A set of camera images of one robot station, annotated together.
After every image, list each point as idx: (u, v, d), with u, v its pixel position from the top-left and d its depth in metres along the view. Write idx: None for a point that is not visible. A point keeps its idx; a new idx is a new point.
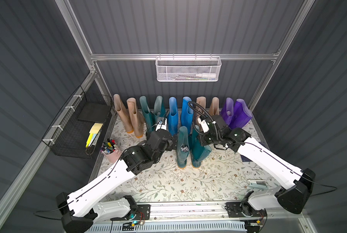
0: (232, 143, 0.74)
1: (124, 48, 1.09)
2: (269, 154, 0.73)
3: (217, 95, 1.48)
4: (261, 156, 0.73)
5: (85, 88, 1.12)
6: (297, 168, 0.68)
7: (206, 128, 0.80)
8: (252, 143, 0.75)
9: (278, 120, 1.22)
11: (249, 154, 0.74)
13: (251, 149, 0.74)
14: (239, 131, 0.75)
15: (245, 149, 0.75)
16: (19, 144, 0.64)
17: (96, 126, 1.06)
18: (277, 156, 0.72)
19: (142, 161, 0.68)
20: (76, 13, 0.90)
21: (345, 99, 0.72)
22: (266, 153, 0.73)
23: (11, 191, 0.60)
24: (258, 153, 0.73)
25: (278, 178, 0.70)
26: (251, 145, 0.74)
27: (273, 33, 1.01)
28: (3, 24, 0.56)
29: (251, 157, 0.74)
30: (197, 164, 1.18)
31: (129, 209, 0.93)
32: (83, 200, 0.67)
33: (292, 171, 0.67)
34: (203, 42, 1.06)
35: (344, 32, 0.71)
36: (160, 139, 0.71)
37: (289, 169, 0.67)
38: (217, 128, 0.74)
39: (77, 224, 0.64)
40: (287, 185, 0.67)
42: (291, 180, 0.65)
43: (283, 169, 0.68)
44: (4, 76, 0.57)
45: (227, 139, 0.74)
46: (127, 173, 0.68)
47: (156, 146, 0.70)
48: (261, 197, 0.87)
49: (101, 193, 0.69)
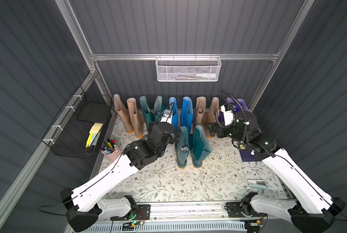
0: (259, 151, 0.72)
1: (124, 48, 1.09)
2: (301, 173, 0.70)
3: (216, 95, 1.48)
4: (290, 173, 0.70)
5: (85, 88, 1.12)
6: (327, 195, 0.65)
7: (229, 120, 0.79)
8: (283, 157, 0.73)
9: (278, 120, 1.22)
11: (276, 165, 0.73)
13: (281, 164, 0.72)
14: (270, 141, 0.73)
15: (275, 162, 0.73)
16: (18, 144, 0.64)
17: (96, 126, 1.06)
18: (308, 178, 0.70)
19: (146, 156, 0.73)
20: (76, 13, 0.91)
21: (345, 99, 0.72)
22: (296, 171, 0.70)
23: (12, 191, 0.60)
24: (288, 170, 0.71)
25: (304, 202, 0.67)
26: (282, 159, 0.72)
27: (273, 33, 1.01)
28: (3, 24, 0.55)
29: (279, 171, 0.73)
30: (198, 164, 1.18)
31: (129, 209, 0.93)
32: (88, 195, 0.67)
33: (321, 197, 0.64)
34: (203, 42, 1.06)
35: (344, 32, 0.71)
36: (162, 133, 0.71)
37: (320, 195, 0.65)
38: (246, 129, 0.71)
39: (80, 221, 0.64)
40: (311, 210, 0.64)
42: (320, 207, 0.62)
43: (312, 193, 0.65)
44: (4, 77, 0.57)
45: (256, 145, 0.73)
46: (131, 168, 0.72)
47: (157, 140, 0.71)
48: (268, 206, 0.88)
49: (105, 187, 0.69)
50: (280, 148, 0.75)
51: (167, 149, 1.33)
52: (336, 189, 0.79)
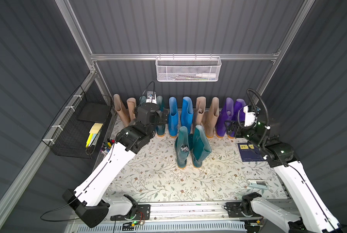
0: (272, 158, 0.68)
1: (124, 48, 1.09)
2: (313, 190, 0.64)
3: (216, 95, 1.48)
4: (300, 187, 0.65)
5: (85, 88, 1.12)
6: (335, 219, 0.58)
7: (249, 121, 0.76)
8: (295, 169, 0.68)
9: (278, 120, 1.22)
11: (285, 174, 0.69)
13: (290, 175, 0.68)
14: (287, 149, 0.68)
15: (284, 173, 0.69)
16: (18, 144, 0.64)
17: (96, 126, 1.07)
18: (319, 196, 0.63)
19: (139, 138, 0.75)
20: (76, 13, 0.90)
21: (346, 99, 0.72)
22: (307, 186, 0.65)
23: (11, 191, 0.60)
24: (297, 183, 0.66)
25: (306, 218, 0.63)
26: (293, 171, 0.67)
27: (273, 33, 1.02)
28: (3, 24, 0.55)
29: (288, 183, 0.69)
30: (198, 164, 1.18)
31: (131, 207, 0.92)
32: (92, 189, 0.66)
33: (327, 218, 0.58)
34: (203, 42, 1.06)
35: (344, 32, 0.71)
36: (148, 112, 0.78)
37: (325, 215, 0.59)
38: (265, 134, 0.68)
39: (92, 215, 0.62)
40: (312, 227, 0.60)
42: (322, 227, 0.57)
43: (317, 211, 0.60)
44: (4, 77, 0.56)
45: (271, 151, 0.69)
46: (128, 153, 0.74)
47: (146, 120, 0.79)
48: (268, 211, 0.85)
49: (107, 177, 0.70)
50: (295, 160, 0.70)
51: (167, 149, 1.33)
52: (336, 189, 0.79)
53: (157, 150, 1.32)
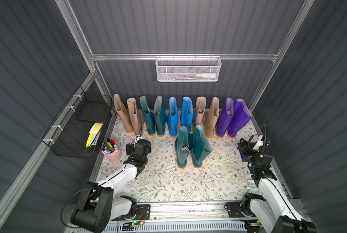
0: (255, 177, 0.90)
1: (124, 48, 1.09)
2: (284, 196, 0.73)
3: (216, 95, 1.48)
4: (272, 191, 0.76)
5: (85, 88, 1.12)
6: (299, 215, 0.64)
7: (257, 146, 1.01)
8: (269, 179, 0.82)
9: (278, 119, 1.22)
11: (263, 185, 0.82)
13: (265, 183, 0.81)
14: (268, 173, 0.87)
15: (262, 185, 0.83)
16: (18, 144, 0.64)
17: (96, 126, 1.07)
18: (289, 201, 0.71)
19: (140, 165, 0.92)
20: (76, 13, 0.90)
21: (345, 99, 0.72)
22: (278, 191, 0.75)
23: (11, 191, 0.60)
24: (270, 188, 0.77)
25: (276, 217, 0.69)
26: (266, 180, 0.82)
27: (273, 33, 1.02)
28: (2, 23, 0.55)
29: (265, 191, 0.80)
30: (198, 164, 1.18)
31: (130, 204, 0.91)
32: (112, 182, 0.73)
33: (290, 211, 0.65)
34: (203, 42, 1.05)
35: (344, 31, 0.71)
36: (143, 146, 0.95)
37: (290, 210, 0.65)
38: (258, 160, 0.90)
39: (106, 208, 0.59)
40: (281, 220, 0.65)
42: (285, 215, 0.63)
43: (283, 206, 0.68)
44: (3, 76, 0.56)
45: (256, 172, 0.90)
46: (135, 170, 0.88)
47: (141, 152, 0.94)
48: (262, 213, 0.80)
49: (121, 183, 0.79)
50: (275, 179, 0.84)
51: (167, 149, 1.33)
52: (335, 190, 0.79)
53: (157, 150, 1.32)
